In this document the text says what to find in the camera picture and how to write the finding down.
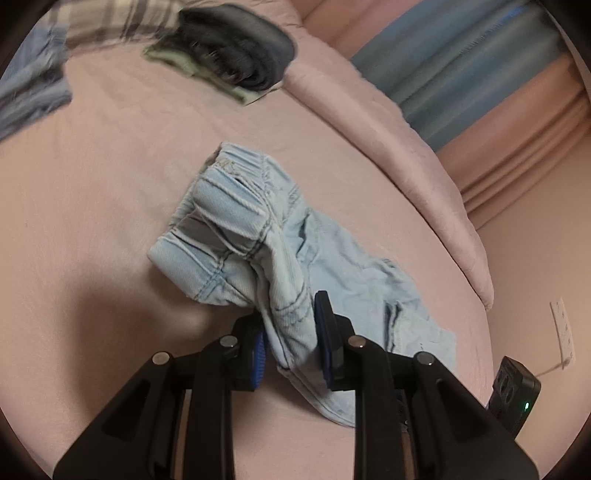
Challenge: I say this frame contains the blue curtain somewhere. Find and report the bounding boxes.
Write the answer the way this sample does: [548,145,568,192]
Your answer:
[350,2,570,152]

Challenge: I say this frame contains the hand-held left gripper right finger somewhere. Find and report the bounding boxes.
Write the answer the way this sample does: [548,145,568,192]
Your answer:
[314,291,539,480]

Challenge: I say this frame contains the light blue strawberry pants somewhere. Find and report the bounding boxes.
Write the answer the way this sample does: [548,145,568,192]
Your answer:
[148,142,458,428]

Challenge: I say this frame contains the folded dark denim jeans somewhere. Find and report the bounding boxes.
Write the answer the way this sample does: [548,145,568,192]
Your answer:
[172,4,296,92]

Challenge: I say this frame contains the pink duvet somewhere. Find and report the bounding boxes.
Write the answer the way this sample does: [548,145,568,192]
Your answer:
[281,32,495,310]

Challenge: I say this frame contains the white wall socket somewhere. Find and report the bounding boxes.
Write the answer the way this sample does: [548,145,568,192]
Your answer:
[549,296,577,363]

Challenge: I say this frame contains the folded pale green cloth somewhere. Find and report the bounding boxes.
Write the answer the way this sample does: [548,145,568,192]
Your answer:
[142,44,269,106]

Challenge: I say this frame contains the plaid pillow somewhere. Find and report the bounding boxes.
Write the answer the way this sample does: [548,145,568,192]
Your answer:
[46,0,190,47]

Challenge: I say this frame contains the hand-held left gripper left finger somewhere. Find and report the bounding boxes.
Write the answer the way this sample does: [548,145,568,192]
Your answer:
[53,316,269,480]

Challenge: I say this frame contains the folded blue jeans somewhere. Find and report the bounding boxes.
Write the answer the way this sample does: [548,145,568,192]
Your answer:
[0,23,74,139]

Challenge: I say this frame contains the pink curtain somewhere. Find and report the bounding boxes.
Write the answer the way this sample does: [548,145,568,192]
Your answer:
[291,0,591,229]

